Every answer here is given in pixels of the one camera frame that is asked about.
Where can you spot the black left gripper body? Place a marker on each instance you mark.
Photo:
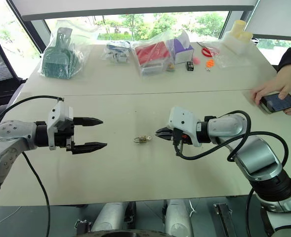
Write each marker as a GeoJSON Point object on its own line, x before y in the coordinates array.
{"type": "Point", "coordinates": [63, 137]}

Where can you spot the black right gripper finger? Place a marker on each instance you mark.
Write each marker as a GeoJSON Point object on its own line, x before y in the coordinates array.
{"type": "Point", "coordinates": [166, 131]}
{"type": "Point", "coordinates": [166, 137]}

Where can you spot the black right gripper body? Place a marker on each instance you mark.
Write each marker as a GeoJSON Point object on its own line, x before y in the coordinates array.
{"type": "Point", "coordinates": [178, 137]}

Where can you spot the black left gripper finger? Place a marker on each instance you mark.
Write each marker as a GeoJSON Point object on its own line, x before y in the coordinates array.
{"type": "Point", "coordinates": [88, 122]}
{"type": "Point", "coordinates": [91, 146]}

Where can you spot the black smartphone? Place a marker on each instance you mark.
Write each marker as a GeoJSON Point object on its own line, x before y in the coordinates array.
{"type": "Point", "coordinates": [279, 102]}

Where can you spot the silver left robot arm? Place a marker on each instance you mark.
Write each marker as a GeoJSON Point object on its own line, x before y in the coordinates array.
{"type": "Point", "coordinates": [9, 130]}

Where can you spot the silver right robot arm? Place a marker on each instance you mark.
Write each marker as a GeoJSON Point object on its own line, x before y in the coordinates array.
{"type": "Point", "coordinates": [224, 126]}

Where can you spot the person's right hand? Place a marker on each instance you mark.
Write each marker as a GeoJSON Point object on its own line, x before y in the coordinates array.
{"type": "Point", "coordinates": [278, 84]}

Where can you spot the small brass padlock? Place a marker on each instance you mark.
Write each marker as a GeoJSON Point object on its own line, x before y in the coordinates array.
{"type": "Point", "coordinates": [142, 139]}

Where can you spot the small brown toy figure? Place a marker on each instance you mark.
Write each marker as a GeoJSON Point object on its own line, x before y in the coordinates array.
{"type": "Point", "coordinates": [170, 67]}

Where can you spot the small black cube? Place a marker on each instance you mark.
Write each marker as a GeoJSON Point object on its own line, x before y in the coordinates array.
{"type": "Point", "coordinates": [190, 66]}

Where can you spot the green dustpans in plastic bag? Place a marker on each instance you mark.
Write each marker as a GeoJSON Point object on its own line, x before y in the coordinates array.
{"type": "Point", "coordinates": [58, 59]}

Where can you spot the silver rounded robot leg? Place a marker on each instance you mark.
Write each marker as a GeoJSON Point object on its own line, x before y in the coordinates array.
{"type": "Point", "coordinates": [177, 217]}
{"type": "Point", "coordinates": [110, 216]}

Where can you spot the small metal clip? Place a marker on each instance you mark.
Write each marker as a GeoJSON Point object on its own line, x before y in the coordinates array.
{"type": "Point", "coordinates": [208, 69]}

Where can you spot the bag of blue white parts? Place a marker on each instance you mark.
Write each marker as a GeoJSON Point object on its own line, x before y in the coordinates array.
{"type": "Point", "coordinates": [116, 53]}

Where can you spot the pink ball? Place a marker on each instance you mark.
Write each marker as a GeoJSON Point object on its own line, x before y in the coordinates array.
{"type": "Point", "coordinates": [196, 61]}

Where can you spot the red box in plastic bag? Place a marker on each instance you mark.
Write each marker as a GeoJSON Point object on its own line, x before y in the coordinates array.
{"type": "Point", "coordinates": [151, 55]}

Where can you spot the orange plastic piece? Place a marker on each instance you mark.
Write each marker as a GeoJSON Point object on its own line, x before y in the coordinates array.
{"type": "Point", "coordinates": [211, 63]}

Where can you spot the purple tissue box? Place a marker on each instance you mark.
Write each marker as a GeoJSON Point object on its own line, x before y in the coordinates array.
{"type": "Point", "coordinates": [183, 50]}

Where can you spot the red scissors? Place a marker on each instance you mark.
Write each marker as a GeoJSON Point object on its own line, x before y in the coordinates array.
{"type": "Point", "coordinates": [206, 51]}

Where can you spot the clear empty plastic bag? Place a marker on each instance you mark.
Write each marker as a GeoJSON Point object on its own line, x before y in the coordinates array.
{"type": "Point", "coordinates": [231, 60]}

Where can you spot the white foam block yellow cylinders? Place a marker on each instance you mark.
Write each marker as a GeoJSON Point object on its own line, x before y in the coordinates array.
{"type": "Point", "coordinates": [237, 38]}

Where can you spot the white roller window blind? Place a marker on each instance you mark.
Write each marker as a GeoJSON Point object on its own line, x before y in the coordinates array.
{"type": "Point", "coordinates": [135, 6]}

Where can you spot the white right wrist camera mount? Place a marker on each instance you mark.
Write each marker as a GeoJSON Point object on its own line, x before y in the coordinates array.
{"type": "Point", "coordinates": [182, 118]}

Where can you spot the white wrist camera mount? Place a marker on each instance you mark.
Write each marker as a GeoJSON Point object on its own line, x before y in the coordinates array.
{"type": "Point", "coordinates": [58, 113]}
{"type": "Point", "coordinates": [182, 118]}

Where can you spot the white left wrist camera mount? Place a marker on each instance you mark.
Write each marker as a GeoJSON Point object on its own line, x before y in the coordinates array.
{"type": "Point", "coordinates": [58, 113]}

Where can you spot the black metal bracket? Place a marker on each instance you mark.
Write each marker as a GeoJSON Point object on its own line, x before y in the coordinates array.
{"type": "Point", "coordinates": [224, 217]}

